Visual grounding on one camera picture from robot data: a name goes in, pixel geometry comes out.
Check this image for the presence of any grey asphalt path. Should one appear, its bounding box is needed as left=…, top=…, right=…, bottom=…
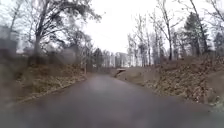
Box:
left=0, top=73, right=224, bottom=128

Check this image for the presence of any leaf-covered ground strip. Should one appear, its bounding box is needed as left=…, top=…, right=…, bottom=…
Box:
left=111, top=54, right=224, bottom=108
left=0, top=61, right=90, bottom=108

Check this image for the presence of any wood of bare trees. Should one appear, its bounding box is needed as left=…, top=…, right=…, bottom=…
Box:
left=0, top=0, right=114, bottom=73
left=125, top=0, right=224, bottom=68

